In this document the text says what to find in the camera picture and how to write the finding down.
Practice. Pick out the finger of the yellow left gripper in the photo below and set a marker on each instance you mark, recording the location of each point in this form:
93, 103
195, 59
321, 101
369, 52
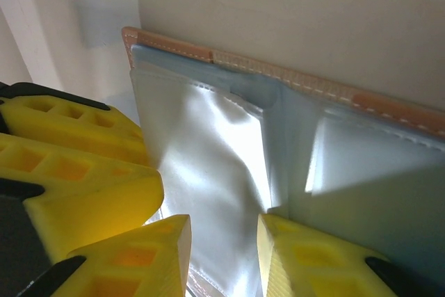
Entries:
104, 206
114, 137

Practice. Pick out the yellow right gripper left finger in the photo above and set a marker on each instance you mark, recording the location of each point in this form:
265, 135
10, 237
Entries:
139, 269

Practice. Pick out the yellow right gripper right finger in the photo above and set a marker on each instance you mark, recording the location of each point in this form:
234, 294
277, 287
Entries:
313, 269

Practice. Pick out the tan leather card holder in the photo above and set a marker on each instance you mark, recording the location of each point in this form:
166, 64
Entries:
347, 189

